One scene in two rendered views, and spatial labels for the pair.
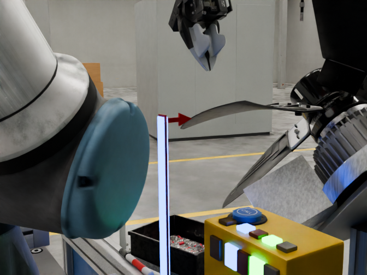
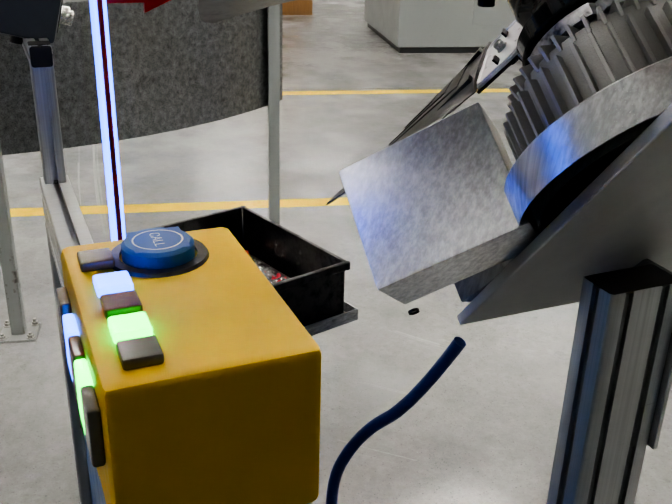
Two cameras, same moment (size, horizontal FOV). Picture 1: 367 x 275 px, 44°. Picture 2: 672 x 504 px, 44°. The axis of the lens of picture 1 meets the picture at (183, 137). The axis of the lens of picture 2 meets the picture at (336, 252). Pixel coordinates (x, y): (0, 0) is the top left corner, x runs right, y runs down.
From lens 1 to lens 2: 32 cm
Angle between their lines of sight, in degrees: 17
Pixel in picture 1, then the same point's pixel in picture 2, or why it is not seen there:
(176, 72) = not seen: outside the picture
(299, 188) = (454, 181)
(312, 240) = (238, 337)
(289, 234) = (201, 314)
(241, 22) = not seen: outside the picture
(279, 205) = (406, 215)
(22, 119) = not seen: outside the picture
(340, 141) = (556, 77)
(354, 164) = (563, 137)
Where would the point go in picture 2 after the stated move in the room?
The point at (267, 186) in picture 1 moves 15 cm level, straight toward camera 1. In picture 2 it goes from (389, 169) to (333, 223)
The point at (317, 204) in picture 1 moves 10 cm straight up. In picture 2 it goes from (485, 223) to (497, 112)
